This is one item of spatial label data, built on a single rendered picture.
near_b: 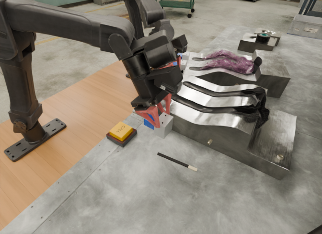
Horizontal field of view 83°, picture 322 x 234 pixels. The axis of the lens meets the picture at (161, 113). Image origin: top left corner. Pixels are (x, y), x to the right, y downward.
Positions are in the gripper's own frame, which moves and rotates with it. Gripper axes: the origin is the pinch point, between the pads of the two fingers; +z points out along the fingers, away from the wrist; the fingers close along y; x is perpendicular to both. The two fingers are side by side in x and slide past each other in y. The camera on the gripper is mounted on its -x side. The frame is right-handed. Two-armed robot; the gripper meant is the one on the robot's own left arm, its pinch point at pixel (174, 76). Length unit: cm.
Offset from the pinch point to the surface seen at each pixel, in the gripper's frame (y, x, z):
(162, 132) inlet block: -31.1, -12.8, 4.9
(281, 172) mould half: -19, -37, 29
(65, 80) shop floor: 45, 206, -14
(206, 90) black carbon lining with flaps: 1.5, -11.1, 9.6
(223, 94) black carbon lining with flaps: 1.5, -17.7, 12.1
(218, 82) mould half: 16.8, -9.4, 13.7
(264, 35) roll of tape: 75, -20, 13
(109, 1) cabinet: 379, 415, -142
